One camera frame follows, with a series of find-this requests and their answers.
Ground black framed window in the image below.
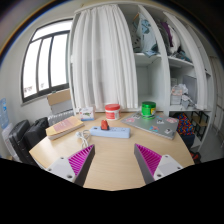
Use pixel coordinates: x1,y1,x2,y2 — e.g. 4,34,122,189
21,19,72,103

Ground grey laptop with stickers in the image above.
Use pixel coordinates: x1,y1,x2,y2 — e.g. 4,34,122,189
121,112,179,139

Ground white power strip cable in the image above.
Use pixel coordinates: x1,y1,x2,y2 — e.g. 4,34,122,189
75,129,92,150

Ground white curtain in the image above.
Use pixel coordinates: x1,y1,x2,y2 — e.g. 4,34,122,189
72,4,138,110

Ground white radiator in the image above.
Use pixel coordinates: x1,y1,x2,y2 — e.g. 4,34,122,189
48,110,74,126

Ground red charger plug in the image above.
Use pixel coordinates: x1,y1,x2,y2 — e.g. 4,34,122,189
101,120,109,130

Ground tan paperback book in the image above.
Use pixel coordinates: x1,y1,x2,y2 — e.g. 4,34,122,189
46,116,84,140

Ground cardboard box on radiator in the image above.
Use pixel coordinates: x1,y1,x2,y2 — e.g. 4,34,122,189
47,89,72,114

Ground small white card box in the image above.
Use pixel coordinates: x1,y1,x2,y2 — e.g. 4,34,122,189
79,107,94,121

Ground black bag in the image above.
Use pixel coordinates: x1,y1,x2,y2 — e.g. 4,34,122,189
24,117,49,149

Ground black suitcase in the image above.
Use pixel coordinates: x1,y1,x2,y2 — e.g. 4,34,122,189
9,120,30,164

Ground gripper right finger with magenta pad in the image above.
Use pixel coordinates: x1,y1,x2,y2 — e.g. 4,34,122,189
134,144,182,184

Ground grey boxes on shelf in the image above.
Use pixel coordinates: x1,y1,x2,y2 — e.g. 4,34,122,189
170,75,197,109

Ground light blue power strip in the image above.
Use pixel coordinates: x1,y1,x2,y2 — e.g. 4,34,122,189
90,126,130,138

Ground white shelving unit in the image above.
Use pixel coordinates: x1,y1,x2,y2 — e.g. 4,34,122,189
68,1,214,114

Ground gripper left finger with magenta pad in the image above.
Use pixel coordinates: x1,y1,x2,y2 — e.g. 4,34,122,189
46,144,96,187

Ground hanging patterned clothes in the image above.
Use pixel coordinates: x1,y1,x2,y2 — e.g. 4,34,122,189
130,13,159,57

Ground white jar with red lid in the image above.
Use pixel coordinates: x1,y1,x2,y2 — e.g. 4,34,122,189
105,104,120,120

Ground colourful patterned bag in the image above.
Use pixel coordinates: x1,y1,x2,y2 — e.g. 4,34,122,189
176,113,194,136

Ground green jar with green lid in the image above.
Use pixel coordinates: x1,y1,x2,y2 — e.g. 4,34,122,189
141,101,156,119

